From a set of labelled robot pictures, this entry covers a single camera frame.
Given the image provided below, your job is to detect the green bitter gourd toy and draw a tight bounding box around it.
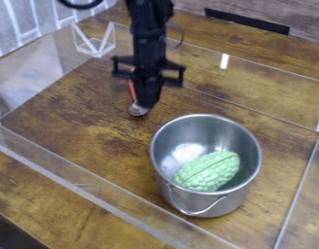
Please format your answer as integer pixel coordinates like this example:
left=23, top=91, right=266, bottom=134
left=172, top=151, right=241, bottom=192

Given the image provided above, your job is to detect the clear acrylic corner bracket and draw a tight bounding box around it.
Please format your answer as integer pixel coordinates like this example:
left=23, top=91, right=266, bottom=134
left=71, top=22, right=116, bottom=57

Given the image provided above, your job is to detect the black wall strip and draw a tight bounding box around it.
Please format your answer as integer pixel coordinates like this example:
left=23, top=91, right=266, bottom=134
left=205, top=8, right=290, bottom=35

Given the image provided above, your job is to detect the black cable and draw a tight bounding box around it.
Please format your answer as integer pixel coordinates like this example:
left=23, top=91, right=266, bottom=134
left=57, top=0, right=186, bottom=51

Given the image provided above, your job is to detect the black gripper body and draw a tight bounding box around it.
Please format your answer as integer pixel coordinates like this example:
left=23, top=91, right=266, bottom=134
left=112, top=27, right=186, bottom=87

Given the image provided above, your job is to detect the stainless steel pot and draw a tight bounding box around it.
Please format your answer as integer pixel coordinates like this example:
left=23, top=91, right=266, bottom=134
left=150, top=114, right=262, bottom=218

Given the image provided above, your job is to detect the orange handled metal spoon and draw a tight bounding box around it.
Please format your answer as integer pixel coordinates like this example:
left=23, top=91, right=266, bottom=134
left=128, top=68, right=150, bottom=117

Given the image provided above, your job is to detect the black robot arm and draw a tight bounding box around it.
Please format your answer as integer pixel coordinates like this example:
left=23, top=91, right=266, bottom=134
left=112, top=0, right=186, bottom=109

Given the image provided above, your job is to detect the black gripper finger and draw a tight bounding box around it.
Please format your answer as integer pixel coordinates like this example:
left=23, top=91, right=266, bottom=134
left=132, top=77, right=147, bottom=106
left=147, top=77, right=163, bottom=108

